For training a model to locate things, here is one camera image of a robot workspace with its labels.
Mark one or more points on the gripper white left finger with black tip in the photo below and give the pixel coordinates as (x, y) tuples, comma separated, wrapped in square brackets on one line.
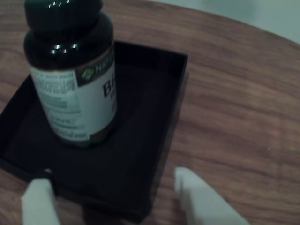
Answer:
[(39, 204)]

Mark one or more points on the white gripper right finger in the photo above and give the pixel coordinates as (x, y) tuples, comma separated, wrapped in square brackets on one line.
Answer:
[(201, 201)]

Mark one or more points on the green pill bottle white label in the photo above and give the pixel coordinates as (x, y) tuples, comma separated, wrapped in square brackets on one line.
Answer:
[(70, 82)]

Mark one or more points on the black open cardboard box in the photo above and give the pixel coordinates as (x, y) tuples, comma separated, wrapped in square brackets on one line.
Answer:
[(131, 131)]

